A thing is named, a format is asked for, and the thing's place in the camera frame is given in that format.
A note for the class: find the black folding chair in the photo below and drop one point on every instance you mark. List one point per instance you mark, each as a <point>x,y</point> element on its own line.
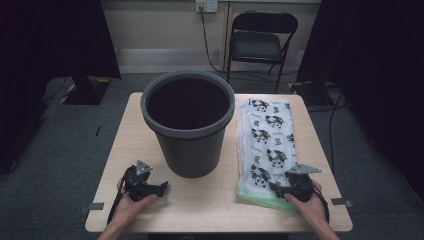
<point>256,46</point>

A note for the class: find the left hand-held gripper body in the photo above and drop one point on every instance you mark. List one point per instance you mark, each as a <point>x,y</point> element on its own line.
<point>138,183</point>

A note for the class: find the person's left hand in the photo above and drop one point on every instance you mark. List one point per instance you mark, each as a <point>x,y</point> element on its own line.
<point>128,210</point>

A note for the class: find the grey tape strip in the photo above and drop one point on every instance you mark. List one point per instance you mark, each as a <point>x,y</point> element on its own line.
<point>340,202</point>
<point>96,206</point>

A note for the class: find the dark grey trash bin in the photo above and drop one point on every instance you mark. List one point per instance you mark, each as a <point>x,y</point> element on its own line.
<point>191,156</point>

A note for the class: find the black stand base yellow stripes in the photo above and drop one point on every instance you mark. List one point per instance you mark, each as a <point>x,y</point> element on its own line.
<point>86,93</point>

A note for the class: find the white wall power outlet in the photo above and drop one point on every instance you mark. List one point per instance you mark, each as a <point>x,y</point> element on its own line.
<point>206,5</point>

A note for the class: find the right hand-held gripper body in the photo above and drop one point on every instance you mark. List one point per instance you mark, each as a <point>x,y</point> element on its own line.
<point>300,186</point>

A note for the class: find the person's right hand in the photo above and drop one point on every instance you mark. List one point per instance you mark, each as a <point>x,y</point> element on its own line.
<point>313,210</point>

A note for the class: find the panda print garbage bag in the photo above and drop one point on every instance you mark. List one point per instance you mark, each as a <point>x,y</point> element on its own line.
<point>266,150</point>

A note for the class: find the black curtain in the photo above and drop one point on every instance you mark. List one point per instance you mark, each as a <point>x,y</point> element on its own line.
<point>383,66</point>
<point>33,50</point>

